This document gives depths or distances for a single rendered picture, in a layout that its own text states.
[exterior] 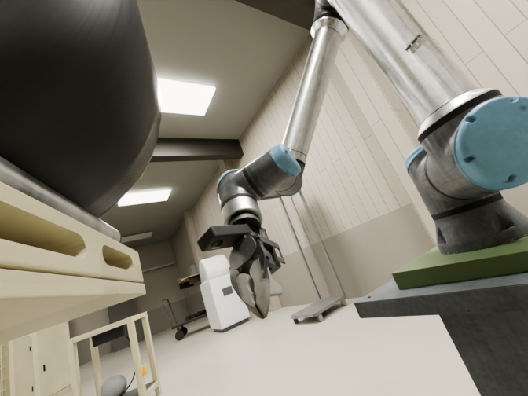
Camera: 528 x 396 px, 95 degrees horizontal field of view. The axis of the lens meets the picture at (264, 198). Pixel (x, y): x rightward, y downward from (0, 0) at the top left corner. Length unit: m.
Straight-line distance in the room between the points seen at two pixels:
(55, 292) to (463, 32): 3.16
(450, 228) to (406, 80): 0.36
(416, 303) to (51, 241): 0.62
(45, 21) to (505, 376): 0.93
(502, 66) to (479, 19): 0.46
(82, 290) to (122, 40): 0.30
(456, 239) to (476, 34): 2.54
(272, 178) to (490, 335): 0.57
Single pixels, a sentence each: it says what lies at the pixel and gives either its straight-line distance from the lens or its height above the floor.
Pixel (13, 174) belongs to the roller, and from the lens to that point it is 0.30.
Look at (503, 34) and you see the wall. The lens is 3.05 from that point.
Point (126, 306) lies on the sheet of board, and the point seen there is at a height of 1.36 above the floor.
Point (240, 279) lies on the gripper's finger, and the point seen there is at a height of 0.75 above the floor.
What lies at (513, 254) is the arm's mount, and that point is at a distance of 0.62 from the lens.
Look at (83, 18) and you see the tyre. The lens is 0.38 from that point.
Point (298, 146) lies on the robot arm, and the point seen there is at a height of 1.04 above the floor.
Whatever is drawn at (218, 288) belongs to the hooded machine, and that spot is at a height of 0.76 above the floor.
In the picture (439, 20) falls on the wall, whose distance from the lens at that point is 3.27.
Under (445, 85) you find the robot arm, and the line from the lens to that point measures 0.63.
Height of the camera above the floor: 0.75
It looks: 16 degrees up
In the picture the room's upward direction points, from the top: 20 degrees counter-clockwise
